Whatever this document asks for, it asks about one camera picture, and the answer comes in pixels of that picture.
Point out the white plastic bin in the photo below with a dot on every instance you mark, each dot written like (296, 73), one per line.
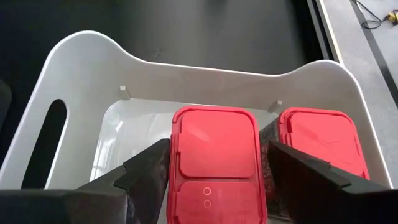
(217, 84)

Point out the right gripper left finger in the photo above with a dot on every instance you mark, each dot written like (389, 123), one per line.
(93, 208)

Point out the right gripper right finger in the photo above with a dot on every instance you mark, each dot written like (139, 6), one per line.
(326, 202)

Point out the black table frame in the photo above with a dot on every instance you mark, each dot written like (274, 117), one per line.
(320, 28)

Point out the red lid paprika tin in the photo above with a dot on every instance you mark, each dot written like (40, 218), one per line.
(323, 137)
(217, 149)

